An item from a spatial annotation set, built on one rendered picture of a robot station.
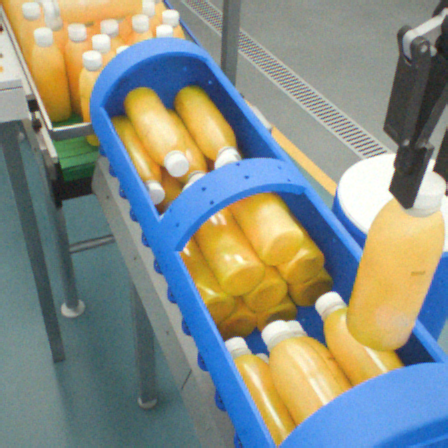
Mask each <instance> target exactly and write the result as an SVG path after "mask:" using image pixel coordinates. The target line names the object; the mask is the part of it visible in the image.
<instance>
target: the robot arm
mask: <svg viewBox="0 0 448 448"><path fill-rule="evenodd" d="M397 39H398V46H399V47H398V52H399V57H398V61H397V66H396V71H395V76H394V81H393V86H392V91H391V96H390V101H389V102H388V106H387V111H386V116H385V121H384V125H383V131H384V132H385V133H386V134H387V135H388V136H389V137H390V138H391V139H392V140H393V141H394V142H395V143H396V144H397V145H398V149H397V152H396V156H395V159H394V162H393V167H394V168H395V170H394V173H393V176H392V179H391V183H390V186H389V189H388V191H389V192H390V193H391V194H392V195H393V197H394V198H395V199H396V200H397V201H398V202H399V203H400V204H401V206H402V207H403V208H404V209H405V210H408V209H411V208H413V206H414V204H415V201H416V198H417V195H418V192H419V189H420V187H421V184H422V181H423V178H424V175H425V172H426V170H427V167H428V164H429V161H430V158H432V155H433V153H434V150H435V147H434V146H433V145H432V144H431V143H430V142H429V140H430V138H431V136H432V134H433V131H434V129H435V127H436V125H437V123H438V121H439V119H440V117H441V115H442V113H443V111H444V109H445V107H446V106H447V105H448V0H440V2H439V3H438V5H437V6H436V8H435V9H434V11H433V16H432V20H429V21H428V22H426V23H424V24H422V25H421V26H419V27H417V28H416V29H413V28H412V27H411V26H410V25H404V26H402V27H401V28H400V29H399V31H398V33H397ZM431 172H434V173H436V174H437V175H440V176H441V177H442V178H443V179H444V180H445V182H446V185H447V189H446V192H445V196H446V197H447V198H448V124H447V128H446V131H445V134H444V137H443V140H442V143H441V146H440V149H439V152H438V155H437V159H436V162H435V165H433V168H432V171H431Z"/></svg>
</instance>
